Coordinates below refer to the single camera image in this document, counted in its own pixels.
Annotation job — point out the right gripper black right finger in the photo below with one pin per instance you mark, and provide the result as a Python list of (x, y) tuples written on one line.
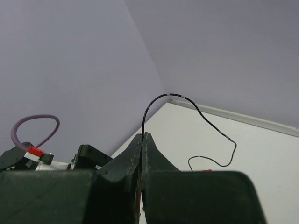
[(171, 196)]

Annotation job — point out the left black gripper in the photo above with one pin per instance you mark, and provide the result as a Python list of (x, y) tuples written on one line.
[(89, 157)]

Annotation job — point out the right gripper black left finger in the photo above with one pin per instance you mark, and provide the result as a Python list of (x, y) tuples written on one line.
[(108, 195)]

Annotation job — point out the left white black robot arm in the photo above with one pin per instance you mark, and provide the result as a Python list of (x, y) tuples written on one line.
[(13, 159)]

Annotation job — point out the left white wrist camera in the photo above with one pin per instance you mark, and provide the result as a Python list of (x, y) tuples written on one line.
[(38, 160)]

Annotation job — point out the aluminium table edge frame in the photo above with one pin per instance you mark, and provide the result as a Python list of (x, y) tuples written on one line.
[(273, 126)]

